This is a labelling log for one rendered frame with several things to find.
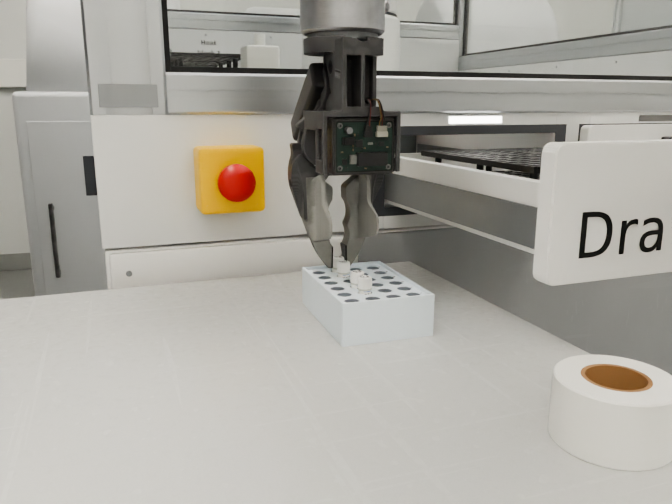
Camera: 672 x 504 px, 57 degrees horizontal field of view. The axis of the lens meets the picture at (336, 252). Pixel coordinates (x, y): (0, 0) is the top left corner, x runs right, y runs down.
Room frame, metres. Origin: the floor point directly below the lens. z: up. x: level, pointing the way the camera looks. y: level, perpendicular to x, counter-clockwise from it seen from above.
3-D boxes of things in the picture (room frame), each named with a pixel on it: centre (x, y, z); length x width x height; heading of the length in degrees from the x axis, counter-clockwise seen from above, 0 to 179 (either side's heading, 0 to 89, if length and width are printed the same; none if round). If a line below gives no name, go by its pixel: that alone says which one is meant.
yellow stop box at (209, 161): (0.69, 0.12, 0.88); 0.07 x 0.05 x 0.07; 110
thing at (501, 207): (0.71, -0.22, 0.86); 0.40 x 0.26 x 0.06; 20
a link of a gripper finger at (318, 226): (0.57, 0.01, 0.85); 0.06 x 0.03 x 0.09; 19
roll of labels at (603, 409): (0.34, -0.16, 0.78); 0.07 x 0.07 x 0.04
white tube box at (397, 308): (0.55, -0.03, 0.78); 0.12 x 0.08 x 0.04; 19
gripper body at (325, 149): (0.57, -0.01, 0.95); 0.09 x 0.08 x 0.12; 19
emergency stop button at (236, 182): (0.66, 0.11, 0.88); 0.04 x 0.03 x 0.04; 110
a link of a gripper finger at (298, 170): (0.59, 0.02, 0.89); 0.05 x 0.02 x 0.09; 109
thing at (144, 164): (1.29, -0.06, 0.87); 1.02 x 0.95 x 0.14; 110
